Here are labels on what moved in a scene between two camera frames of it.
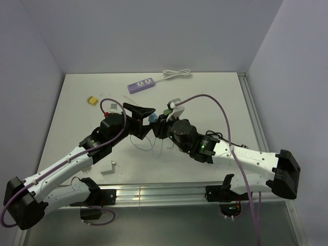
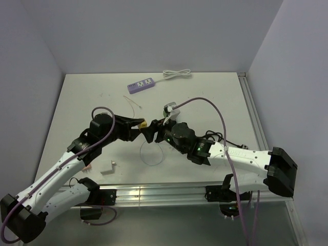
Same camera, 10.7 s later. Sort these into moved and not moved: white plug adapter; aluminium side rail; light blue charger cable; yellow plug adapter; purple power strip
Moved: light blue charger cable; yellow plug adapter
Not moved: aluminium side rail; purple power strip; white plug adapter
